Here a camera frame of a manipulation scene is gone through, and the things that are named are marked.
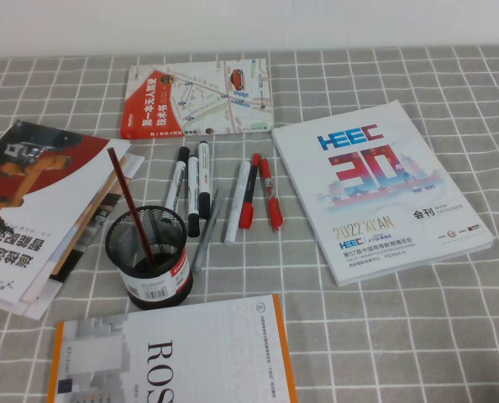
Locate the white pen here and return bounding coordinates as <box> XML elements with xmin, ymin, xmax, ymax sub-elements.
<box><xmin>223</xmin><ymin>160</ymin><xmax>252</xmax><ymax>247</ymax></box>

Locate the red black marker pen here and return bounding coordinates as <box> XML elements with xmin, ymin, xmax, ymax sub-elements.
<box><xmin>238</xmin><ymin>152</ymin><xmax>262</xmax><ymax>230</ymax></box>

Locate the red gel pen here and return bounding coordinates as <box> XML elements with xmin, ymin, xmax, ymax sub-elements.
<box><xmin>259</xmin><ymin>157</ymin><xmax>284</xmax><ymax>233</ymax></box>

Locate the grey pen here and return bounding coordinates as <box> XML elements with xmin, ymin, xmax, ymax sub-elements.
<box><xmin>190</xmin><ymin>188</ymin><xmax>227</xmax><ymax>274</ymax></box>

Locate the black mesh pen holder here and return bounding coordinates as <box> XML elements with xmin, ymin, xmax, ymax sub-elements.
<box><xmin>104</xmin><ymin>205</ymin><xmax>194</xmax><ymax>311</ymax></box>

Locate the street map cover book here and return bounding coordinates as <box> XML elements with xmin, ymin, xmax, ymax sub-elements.
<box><xmin>119</xmin><ymin>56</ymin><xmax>275</xmax><ymax>140</ymax></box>

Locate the red black striped pencil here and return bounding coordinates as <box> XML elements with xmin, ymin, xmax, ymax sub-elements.
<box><xmin>106</xmin><ymin>146</ymin><xmax>157</xmax><ymax>268</ymax></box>

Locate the white HEEC show catalogue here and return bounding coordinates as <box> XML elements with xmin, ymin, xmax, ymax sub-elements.
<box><xmin>271</xmin><ymin>99</ymin><xmax>497</xmax><ymax>288</ymax></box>

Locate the orange-edged ROS book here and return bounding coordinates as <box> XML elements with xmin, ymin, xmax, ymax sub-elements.
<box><xmin>46</xmin><ymin>293</ymin><xmax>299</xmax><ymax>403</ymax></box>

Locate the grey white checked tablecloth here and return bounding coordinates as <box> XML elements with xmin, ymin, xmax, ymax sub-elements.
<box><xmin>0</xmin><ymin>44</ymin><xmax>499</xmax><ymax>403</ymax></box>

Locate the white paper brochure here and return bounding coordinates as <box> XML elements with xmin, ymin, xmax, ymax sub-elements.
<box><xmin>0</xmin><ymin>268</ymin><xmax>66</xmax><ymax>322</ymax></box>

